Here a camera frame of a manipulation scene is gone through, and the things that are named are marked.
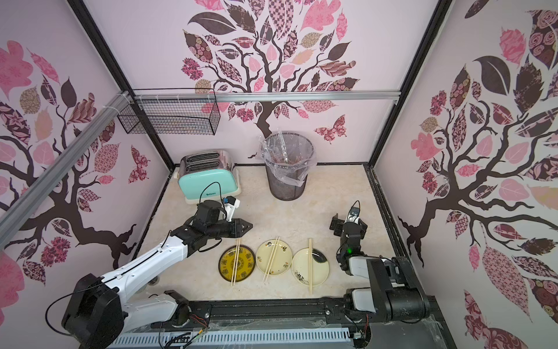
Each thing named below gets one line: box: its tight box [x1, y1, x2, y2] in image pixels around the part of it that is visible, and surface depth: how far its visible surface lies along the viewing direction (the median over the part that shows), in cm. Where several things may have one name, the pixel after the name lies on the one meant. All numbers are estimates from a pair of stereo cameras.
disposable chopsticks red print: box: [308, 237, 313, 296], surface depth 84 cm
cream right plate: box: [290, 247, 330, 287], surface depth 85 cm
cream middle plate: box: [255, 239, 293, 276], surface depth 87 cm
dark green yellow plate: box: [217, 244, 257, 283], surface depth 87 cm
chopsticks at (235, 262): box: [230, 237, 242, 287], surface depth 85 cm
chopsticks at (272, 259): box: [262, 236, 281, 283], surface depth 87 cm
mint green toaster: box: [177, 149, 242, 205], surface depth 99 cm
